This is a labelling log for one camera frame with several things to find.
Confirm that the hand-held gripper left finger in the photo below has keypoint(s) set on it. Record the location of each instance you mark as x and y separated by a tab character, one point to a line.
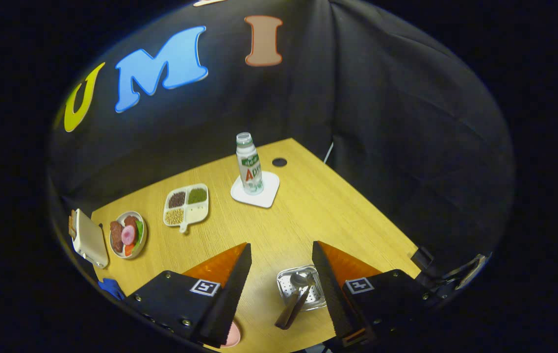
227	294

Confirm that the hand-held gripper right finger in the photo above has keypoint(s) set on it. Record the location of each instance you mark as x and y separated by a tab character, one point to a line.
338	294

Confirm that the pink plate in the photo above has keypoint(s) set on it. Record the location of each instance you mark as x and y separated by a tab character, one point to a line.
234	336

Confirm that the white divided dish of beans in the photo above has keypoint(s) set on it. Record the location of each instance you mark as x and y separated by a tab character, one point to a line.
198	212

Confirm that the black table clamp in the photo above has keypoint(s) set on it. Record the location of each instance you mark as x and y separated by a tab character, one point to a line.
422	260

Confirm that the white plate of food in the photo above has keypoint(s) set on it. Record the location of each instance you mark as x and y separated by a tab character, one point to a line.
142	240

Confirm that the orange carrot slice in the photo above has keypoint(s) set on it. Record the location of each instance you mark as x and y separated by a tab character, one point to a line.
128	250

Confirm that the green lettuce leaf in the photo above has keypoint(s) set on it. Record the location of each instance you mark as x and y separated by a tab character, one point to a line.
139	230

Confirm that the white square coaster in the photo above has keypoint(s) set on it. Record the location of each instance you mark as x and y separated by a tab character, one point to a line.
269	193

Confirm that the pink ham slice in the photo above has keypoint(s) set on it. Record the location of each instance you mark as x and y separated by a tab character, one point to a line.
128	235

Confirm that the blue cloth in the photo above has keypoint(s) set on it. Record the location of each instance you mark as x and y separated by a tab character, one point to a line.
112	289

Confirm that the small brown meat piece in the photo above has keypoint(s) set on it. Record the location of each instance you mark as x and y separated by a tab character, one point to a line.
130	221

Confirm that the large brown meat piece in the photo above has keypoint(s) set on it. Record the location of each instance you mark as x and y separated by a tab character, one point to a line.
116	237

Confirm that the white drink bottle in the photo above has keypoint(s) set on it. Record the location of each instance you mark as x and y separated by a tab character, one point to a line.
249	169

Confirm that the white toaster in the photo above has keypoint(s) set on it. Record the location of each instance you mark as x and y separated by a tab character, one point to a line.
90	240

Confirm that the toast slice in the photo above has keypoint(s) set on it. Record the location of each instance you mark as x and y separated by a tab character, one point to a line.
72	225

